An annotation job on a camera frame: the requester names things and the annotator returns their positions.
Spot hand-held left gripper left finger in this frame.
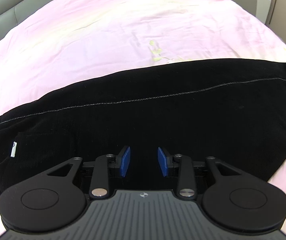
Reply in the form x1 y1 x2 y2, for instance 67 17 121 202
37 145 131 200

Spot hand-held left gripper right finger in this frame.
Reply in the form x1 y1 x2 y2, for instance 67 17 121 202
157 146 249 200

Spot black pants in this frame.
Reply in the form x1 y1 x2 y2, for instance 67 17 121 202
0 58 286 202

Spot bed with pink sheet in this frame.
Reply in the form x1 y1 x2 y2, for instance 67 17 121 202
0 0 286 240

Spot grey padded headboard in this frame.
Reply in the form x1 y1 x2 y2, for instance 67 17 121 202
0 0 66 42

